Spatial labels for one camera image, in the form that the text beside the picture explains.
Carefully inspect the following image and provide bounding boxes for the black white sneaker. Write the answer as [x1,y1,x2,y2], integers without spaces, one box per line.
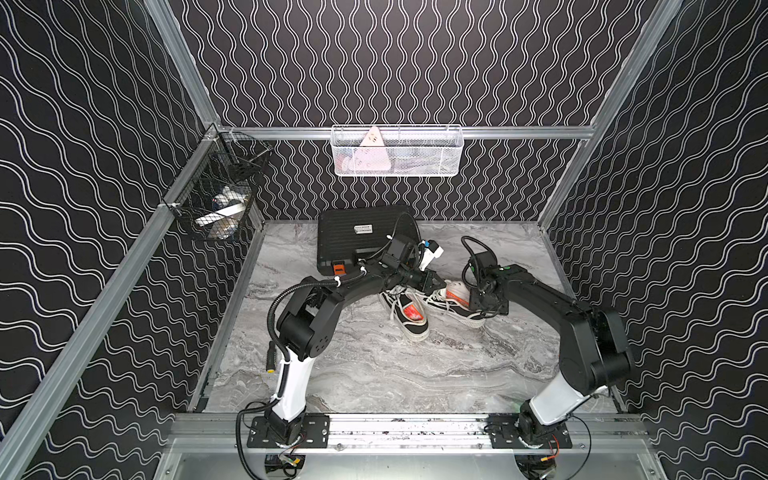
[379,287,430,342]
[425,287,486,329]

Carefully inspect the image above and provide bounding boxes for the white insole orange edge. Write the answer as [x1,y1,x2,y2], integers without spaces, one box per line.
[445,280,471,308]

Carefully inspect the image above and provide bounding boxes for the red patterned insole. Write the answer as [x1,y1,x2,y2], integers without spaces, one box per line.
[402,303,427,324]

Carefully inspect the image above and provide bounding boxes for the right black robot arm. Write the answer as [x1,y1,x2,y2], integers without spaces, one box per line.
[461,235,634,447]

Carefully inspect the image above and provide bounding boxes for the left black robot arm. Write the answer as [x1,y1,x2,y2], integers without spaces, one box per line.
[241,234,446,446]

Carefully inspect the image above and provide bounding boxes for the black plastic tool case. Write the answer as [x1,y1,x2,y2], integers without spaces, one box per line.
[316,205,421,276]

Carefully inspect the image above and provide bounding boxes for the pink triangular card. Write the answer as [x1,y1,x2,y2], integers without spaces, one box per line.
[351,126,392,173]

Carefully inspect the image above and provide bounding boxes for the yellow black screwdriver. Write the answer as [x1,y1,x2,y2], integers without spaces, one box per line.
[265,341,277,373]

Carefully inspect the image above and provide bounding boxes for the white items in black basket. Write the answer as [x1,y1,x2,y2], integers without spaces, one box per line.
[194,186,250,240]

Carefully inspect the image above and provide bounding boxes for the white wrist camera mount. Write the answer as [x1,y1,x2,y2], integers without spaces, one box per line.
[417,240,444,271]

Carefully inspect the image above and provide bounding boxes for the white wire basket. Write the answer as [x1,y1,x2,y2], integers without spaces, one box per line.
[329,124,465,177]

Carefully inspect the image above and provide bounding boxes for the black wire basket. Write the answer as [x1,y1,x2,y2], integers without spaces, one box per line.
[170,132,275,243]

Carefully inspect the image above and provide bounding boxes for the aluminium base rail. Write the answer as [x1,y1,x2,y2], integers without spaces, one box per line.
[166,413,651,455]

